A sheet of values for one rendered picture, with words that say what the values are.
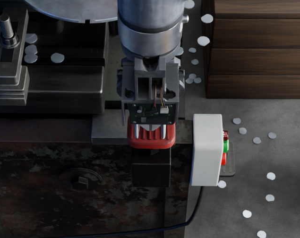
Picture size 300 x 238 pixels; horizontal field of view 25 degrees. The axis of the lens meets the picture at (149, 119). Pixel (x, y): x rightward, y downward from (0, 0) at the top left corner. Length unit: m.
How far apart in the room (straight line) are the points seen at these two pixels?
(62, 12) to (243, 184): 0.88
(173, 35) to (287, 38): 1.06
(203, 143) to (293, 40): 0.74
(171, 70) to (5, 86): 0.33
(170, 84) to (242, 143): 1.08
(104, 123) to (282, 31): 0.77
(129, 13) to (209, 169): 0.51
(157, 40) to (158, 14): 0.04
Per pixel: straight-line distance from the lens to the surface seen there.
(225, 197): 1.82
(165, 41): 0.78
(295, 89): 1.99
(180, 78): 0.90
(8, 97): 1.10
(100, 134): 1.14
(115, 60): 1.23
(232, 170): 1.67
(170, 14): 0.75
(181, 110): 1.93
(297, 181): 1.88
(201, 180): 1.23
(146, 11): 0.74
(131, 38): 0.78
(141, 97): 0.83
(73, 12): 1.13
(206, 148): 1.15
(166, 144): 0.99
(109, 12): 1.12
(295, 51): 1.87
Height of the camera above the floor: 1.58
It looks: 54 degrees down
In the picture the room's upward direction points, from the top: straight up
